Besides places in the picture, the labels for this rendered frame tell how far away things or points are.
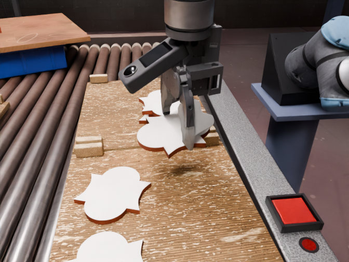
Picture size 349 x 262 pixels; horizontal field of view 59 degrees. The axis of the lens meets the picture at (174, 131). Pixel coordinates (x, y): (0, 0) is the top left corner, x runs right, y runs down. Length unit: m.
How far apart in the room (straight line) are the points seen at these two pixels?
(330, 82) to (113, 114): 0.59
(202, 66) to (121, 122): 0.37
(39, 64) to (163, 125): 0.77
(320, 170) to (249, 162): 1.65
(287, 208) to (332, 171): 1.78
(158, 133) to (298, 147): 0.72
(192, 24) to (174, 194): 0.31
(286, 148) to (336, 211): 0.95
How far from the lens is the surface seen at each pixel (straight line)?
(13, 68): 1.27
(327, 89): 0.93
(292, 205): 0.62
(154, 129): 0.59
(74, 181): 0.65
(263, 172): 0.70
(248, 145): 0.78
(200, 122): 0.53
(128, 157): 0.69
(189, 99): 0.50
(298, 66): 1.07
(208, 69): 0.51
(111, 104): 0.92
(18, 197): 0.69
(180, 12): 0.46
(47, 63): 1.28
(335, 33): 0.96
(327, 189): 2.22
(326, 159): 2.48
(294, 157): 1.23
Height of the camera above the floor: 1.34
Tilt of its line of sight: 32 degrees down
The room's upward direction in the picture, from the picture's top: straight up
